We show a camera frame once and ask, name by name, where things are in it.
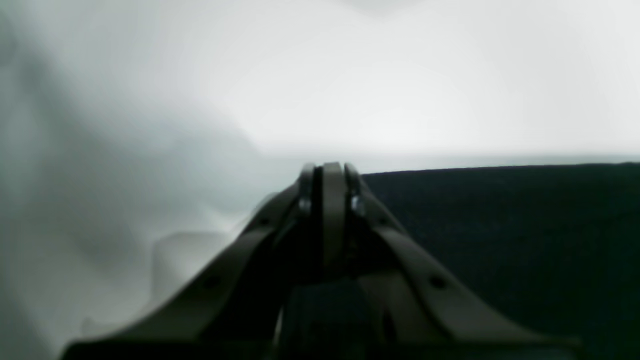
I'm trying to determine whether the black T-shirt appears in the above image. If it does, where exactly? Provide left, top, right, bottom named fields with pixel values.
left=364, top=162, right=640, bottom=360

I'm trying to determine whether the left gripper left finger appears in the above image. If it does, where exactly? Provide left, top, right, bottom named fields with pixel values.
left=62, top=164, right=323, bottom=360

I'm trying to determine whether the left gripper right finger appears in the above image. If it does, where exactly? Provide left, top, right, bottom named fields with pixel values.
left=322, top=162, right=583, bottom=360

